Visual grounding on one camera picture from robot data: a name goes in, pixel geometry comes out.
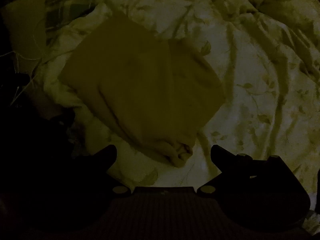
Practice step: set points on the yellow small garment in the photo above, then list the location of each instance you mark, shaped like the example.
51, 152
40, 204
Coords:
140, 92

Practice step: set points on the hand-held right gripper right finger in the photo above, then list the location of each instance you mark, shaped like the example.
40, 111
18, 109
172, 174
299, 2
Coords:
218, 155

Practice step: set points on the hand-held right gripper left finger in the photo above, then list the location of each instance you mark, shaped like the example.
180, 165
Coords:
110, 153

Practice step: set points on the checked patterned cloth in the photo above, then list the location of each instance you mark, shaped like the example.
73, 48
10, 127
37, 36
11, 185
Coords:
66, 12

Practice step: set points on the plain pale bed sheet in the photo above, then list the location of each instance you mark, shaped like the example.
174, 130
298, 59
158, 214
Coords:
22, 27

